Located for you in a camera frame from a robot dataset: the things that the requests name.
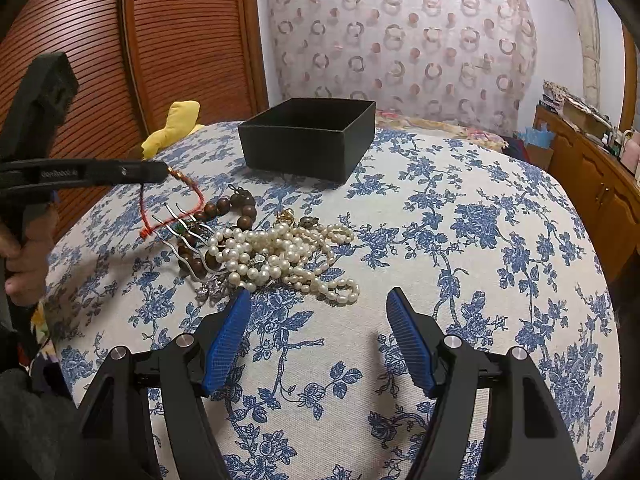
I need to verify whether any blue floral tablecloth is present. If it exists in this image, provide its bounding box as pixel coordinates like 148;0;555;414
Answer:
41;120;624;480

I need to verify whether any wooden louvered wardrobe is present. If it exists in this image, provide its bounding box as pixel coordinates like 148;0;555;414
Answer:
0;0;270;241

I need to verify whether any blue gift bag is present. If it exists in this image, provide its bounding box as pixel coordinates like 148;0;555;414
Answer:
515;128;555;170

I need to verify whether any red string bracelet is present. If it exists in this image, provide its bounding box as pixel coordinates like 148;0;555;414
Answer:
138;167;207;240

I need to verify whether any white pearl necklace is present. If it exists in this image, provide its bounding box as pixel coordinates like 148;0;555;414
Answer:
205;221;362;306

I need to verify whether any pink thermos jug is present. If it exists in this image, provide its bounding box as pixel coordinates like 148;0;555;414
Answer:
620;128;640;174

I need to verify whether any brown wooden bead bracelet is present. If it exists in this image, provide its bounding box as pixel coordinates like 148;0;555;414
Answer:
177;184;258;279

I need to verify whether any black square jewelry box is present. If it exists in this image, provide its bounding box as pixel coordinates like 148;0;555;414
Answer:
238;98;375;184

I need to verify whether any small dark metal brooch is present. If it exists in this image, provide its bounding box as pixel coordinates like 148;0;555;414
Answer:
298;216;319;230

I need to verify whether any yellow plush toy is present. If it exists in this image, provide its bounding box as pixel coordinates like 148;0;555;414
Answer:
141;101;203;159

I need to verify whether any person's left hand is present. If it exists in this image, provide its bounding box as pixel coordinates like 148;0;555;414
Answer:
1;206;58;307

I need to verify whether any wooden sideboard cabinet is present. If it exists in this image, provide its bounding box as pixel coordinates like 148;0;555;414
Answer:
534;105;639;282

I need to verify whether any silver wavy hair fork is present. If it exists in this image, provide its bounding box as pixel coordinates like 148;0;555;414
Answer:
154;202;226;283

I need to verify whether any pink circle patterned curtain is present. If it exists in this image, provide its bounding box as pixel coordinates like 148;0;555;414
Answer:
267;0;537;134

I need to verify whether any beige side curtain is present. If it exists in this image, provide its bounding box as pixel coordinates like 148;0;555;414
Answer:
567;0;601;108

